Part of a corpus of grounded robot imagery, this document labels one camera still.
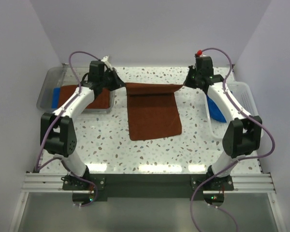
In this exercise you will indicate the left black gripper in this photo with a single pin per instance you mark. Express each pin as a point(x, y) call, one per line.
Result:
point(118, 83)

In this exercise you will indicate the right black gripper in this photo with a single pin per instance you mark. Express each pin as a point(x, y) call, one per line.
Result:
point(188, 81)

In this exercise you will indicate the brown towel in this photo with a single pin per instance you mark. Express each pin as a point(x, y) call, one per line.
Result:
point(101, 102)
point(152, 111)

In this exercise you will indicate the blue towel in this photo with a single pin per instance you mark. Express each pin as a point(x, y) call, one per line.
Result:
point(55, 98)
point(214, 111)

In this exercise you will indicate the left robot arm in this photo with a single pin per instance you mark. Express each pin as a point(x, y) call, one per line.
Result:
point(57, 133)

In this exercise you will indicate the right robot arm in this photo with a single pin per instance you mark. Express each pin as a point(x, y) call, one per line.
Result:
point(242, 136)

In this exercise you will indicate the white plastic laundry basket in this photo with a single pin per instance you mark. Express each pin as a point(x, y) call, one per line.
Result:
point(241, 95)

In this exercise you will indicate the clear plastic storage bin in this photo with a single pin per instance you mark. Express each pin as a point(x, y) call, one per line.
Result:
point(58, 77)

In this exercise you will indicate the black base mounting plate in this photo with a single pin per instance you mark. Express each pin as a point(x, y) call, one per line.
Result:
point(102, 187)

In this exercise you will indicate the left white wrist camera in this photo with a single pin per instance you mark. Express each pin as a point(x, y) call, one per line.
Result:
point(105, 60)

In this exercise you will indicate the aluminium rail frame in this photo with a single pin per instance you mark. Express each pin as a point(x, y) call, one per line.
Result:
point(243, 183)

